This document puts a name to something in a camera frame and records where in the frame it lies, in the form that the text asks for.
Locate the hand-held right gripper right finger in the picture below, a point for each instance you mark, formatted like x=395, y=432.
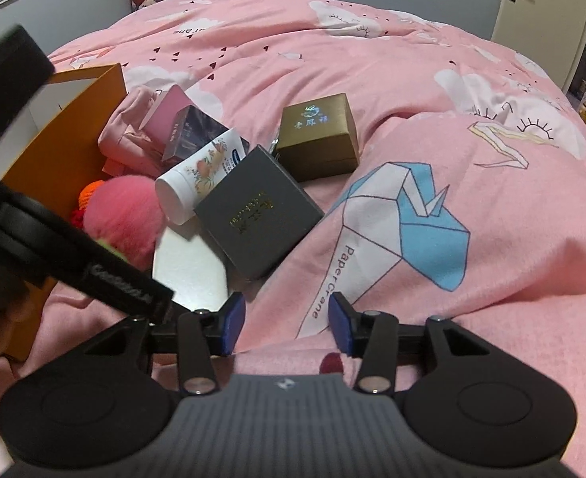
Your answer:
x=340, y=326

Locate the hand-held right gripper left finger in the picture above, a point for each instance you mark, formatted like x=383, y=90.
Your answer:
x=233, y=323

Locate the orange cardboard box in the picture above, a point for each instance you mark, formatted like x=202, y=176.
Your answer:
x=74, y=134

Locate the grey box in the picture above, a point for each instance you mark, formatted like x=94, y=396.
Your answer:
x=258, y=214

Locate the pink cloth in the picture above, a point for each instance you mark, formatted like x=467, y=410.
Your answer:
x=124, y=134

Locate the white lotion tube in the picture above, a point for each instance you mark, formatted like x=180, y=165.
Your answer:
x=193, y=179

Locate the pink card holder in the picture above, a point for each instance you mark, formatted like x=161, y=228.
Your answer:
x=166, y=114

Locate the dark printed box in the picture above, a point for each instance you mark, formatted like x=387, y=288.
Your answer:
x=193, y=134

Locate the red crocheted toy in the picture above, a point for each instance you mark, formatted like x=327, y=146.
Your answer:
x=78, y=218

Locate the orange crocheted toy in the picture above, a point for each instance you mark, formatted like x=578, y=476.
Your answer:
x=94, y=191

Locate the pink fluffy pompom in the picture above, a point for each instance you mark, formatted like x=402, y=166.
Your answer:
x=124, y=214

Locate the pink printed blanket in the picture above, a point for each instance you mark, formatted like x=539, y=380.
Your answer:
x=422, y=209

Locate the gold box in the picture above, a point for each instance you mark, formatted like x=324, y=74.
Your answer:
x=313, y=134

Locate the cream door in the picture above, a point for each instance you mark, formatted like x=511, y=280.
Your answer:
x=537, y=20

